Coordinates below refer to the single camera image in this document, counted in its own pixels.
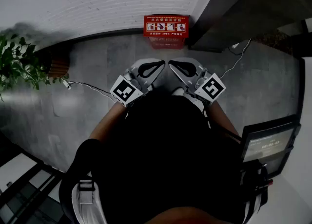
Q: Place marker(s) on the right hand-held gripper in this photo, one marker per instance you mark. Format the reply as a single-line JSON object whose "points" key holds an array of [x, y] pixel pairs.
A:
{"points": [[210, 87]]}

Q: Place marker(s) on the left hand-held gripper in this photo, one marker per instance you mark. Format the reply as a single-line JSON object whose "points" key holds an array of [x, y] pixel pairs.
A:
{"points": [[126, 91]]}

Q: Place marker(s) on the red fire extinguisher box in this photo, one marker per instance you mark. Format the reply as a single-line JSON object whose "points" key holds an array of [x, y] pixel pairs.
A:
{"points": [[166, 26]]}

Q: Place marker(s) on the person's right forearm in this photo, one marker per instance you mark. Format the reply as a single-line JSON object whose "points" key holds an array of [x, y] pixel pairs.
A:
{"points": [[223, 118]]}

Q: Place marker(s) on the person's left forearm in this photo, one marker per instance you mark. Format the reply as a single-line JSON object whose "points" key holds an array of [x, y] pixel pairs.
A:
{"points": [[107, 123]]}

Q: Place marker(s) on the person's white shoe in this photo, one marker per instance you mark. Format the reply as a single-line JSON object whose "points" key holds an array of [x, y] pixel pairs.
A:
{"points": [[178, 92]]}

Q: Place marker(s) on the brown ribbed plant pot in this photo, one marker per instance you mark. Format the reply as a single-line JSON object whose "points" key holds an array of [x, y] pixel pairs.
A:
{"points": [[58, 67]]}

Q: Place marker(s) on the black tablet with screen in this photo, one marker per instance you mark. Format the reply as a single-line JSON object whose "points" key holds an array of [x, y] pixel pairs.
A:
{"points": [[268, 145]]}

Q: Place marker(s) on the green leafy plant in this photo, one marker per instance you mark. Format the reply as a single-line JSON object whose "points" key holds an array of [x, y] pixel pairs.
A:
{"points": [[17, 64]]}

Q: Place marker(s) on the black framed glass partition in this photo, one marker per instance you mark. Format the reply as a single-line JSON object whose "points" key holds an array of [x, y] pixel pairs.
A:
{"points": [[22, 181]]}

